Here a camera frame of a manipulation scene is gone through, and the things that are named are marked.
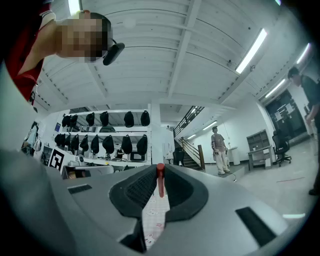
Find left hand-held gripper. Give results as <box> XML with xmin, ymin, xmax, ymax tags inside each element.
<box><xmin>48</xmin><ymin>147</ymin><xmax>116</xmax><ymax>180</ymax></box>

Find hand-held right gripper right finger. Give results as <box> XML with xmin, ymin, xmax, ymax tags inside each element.
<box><xmin>149</xmin><ymin>163</ymin><xmax>289</xmax><ymax>256</ymax></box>

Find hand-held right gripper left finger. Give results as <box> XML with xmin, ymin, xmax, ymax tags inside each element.
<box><xmin>0</xmin><ymin>149</ymin><xmax>159</xmax><ymax>256</ymax></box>

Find white shelf rack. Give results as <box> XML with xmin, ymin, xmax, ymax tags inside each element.
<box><xmin>53</xmin><ymin>108</ymin><xmax>153</xmax><ymax>167</ymax></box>

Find pink bunny-print mat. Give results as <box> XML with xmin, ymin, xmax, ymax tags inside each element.
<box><xmin>141</xmin><ymin>194</ymin><xmax>171</xmax><ymax>251</ymax></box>

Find rows of black bags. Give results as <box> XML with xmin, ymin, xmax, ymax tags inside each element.
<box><xmin>54</xmin><ymin>110</ymin><xmax>151</xmax><ymax>155</ymax></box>

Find staircase with black railing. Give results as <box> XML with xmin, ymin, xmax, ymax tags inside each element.
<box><xmin>173</xmin><ymin>105</ymin><xmax>206</xmax><ymax>171</ymax></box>

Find black office chair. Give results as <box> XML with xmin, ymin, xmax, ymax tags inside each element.
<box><xmin>172</xmin><ymin>147</ymin><xmax>186</xmax><ymax>167</ymax></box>
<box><xmin>271</xmin><ymin>129</ymin><xmax>293</xmax><ymax>168</ymax></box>

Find grey desk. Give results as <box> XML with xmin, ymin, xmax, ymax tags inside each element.
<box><xmin>247</xmin><ymin>144</ymin><xmax>275</xmax><ymax>172</ymax></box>

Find grey open-shelf cabinet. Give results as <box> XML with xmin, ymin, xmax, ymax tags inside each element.
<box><xmin>246</xmin><ymin>129</ymin><xmax>271</xmax><ymax>151</ymax></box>

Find black glass door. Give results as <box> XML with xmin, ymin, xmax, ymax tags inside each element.
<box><xmin>264</xmin><ymin>89</ymin><xmax>310</xmax><ymax>141</ymax></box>

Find person's red shirt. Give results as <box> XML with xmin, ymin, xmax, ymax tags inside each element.
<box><xmin>4</xmin><ymin>0</ymin><xmax>57</xmax><ymax>102</ymax></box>

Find person's face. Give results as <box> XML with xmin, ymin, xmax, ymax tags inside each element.
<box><xmin>53</xmin><ymin>11</ymin><xmax>113</xmax><ymax>63</ymax></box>

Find black head-worn camera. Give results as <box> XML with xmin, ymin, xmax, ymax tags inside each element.
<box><xmin>102</xmin><ymin>38</ymin><xmax>126</xmax><ymax>67</ymax></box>

